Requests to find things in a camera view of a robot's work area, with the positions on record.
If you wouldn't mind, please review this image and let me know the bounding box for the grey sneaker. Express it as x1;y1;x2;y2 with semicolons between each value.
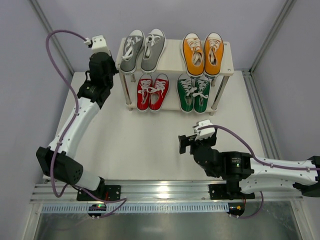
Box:
140;28;166;74
120;29;145;75

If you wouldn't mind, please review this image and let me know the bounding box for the red sneaker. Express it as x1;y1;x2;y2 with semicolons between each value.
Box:
148;73;170;112
136;74;153;112

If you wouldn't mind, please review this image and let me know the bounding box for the green sneaker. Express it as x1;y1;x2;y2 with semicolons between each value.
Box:
192;79;211;114
176;73;196;113

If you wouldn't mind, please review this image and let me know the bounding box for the orange sneaker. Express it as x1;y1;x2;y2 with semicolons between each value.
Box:
181;33;204;79
204;32;224;78

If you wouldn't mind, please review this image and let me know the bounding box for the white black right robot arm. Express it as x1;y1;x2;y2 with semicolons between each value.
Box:
178;134;320;200

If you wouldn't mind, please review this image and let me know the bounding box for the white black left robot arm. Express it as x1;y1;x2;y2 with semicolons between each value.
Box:
36;52;118;202

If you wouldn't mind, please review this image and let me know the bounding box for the white wooden shoe shelf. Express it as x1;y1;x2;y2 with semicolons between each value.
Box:
119;39;234;116

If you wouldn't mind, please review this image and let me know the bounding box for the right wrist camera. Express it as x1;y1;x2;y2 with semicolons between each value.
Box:
192;119;216;141

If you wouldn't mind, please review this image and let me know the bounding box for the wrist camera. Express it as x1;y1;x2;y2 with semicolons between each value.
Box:
84;35;112;56
192;119;216;141

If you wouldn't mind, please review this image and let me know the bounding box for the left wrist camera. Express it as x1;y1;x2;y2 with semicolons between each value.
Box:
84;35;112;56

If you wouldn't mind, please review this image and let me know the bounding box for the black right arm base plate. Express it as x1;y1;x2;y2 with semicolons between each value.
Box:
208;181;255;200

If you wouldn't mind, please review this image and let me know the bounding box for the aluminium mounting rail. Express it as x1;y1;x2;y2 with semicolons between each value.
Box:
29;179;304;204

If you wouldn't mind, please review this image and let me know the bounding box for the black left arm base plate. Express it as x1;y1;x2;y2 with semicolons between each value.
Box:
76;185;121;202

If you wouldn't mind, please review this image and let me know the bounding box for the white slotted cable duct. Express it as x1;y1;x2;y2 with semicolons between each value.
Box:
41;202;229;214

